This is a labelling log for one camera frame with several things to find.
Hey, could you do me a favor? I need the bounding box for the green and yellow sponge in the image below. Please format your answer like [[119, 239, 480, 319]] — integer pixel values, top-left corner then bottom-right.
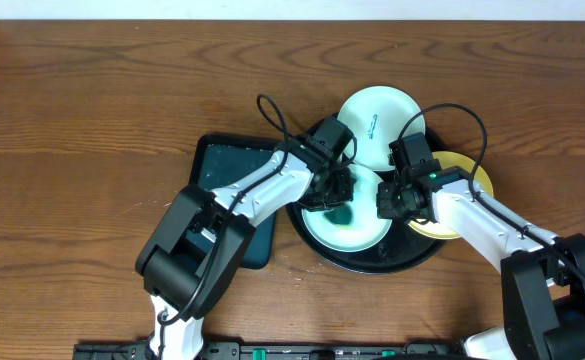
[[323, 205, 354, 226]]

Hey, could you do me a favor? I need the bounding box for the light blue plate bottom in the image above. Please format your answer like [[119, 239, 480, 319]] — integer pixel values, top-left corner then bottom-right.
[[301, 164, 392, 252]]

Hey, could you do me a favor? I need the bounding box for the light blue plate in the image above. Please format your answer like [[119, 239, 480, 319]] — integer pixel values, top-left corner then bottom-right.
[[301, 164, 392, 252], [337, 86, 421, 172]]

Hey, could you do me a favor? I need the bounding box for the yellow plate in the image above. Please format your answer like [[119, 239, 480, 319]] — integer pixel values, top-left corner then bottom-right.
[[409, 151, 494, 240]]

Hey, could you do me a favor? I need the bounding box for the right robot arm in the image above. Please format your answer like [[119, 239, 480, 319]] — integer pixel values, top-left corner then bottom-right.
[[377, 167, 585, 360]]

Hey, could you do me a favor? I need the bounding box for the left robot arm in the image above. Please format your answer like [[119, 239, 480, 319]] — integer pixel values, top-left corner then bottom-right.
[[135, 135, 356, 359]]

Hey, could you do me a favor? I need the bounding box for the round black tray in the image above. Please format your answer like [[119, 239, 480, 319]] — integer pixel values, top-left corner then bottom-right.
[[285, 119, 448, 275]]

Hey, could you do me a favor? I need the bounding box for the rectangular dark teal tray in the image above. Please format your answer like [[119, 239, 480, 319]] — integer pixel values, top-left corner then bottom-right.
[[189, 134, 277, 270]]

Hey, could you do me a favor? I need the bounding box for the light blue plate top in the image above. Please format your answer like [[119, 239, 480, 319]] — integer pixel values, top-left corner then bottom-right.
[[337, 86, 421, 172]]

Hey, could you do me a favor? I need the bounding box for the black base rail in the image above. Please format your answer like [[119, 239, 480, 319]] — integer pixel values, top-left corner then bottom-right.
[[72, 342, 467, 360]]

